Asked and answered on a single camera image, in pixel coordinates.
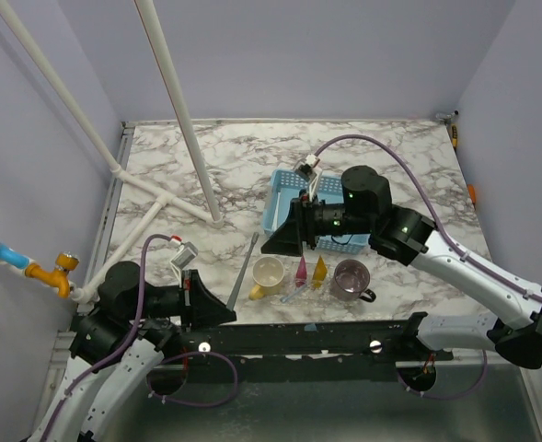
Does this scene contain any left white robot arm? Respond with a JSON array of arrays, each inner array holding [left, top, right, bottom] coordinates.
[[29, 262, 236, 441]]

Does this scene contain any purple cable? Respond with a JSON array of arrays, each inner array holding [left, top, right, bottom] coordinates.
[[314, 134, 542, 401], [38, 233, 239, 442]]

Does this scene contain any yellow tool at corner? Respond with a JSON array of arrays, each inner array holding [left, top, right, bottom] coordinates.
[[450, 123, 458, 150]]

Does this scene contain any orange clamp on wall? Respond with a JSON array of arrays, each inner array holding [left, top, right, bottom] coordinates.
[[467, 184, 477, 205]]

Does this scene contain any blue plastic basket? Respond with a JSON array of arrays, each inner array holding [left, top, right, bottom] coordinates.
[[261, 169, 369, 255]]

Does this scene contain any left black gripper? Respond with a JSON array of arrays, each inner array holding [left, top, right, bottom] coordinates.
[[128, 268, 238, 331]]

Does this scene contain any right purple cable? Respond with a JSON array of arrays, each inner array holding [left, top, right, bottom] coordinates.
[[314, 134, 542, 401]]

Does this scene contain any purple mug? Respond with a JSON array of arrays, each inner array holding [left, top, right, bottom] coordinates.
[[329, 259, 376, 303]]

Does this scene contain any white pvc pipe frame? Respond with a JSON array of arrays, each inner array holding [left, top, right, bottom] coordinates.
[[0, 0, 225, 277]]

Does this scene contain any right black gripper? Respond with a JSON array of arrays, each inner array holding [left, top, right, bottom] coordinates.
[[260, 191, 374, 257]]

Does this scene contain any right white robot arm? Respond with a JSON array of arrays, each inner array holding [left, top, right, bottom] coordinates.
[[261, 166, 542, 369]]

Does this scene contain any toy faucet blue orange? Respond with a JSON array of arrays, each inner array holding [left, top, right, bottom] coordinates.
[[0, 240, 79, 298]]

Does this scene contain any light blue toothbrush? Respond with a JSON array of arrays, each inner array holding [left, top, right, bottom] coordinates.
[[281, 283, 310, 304]]

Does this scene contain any yellow mug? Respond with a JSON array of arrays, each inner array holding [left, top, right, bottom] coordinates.
[[248, 256, 285, 300]]

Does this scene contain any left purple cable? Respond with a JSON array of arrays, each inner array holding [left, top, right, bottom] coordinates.
[[38, 233, 239, 442]]

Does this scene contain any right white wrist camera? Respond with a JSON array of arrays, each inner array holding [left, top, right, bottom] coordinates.
[[294, 154, 323, 201]]

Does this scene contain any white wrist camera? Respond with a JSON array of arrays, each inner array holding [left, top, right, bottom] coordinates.
[[169, 242, 198, 280], [294, 154, 323, 201]]

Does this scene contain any yellow toothpaste tube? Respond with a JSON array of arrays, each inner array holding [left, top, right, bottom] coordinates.
[[311, 256, 328, 290]]

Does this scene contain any white stick in basket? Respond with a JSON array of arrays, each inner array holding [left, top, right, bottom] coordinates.
[[272, 192, 283, 231]]

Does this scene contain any black mounting rail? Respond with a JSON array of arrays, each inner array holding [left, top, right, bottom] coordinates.
[[157, 314, 453, 383]]

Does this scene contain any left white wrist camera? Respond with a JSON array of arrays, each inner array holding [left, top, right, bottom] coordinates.
[[169, 242, 198, 280]]

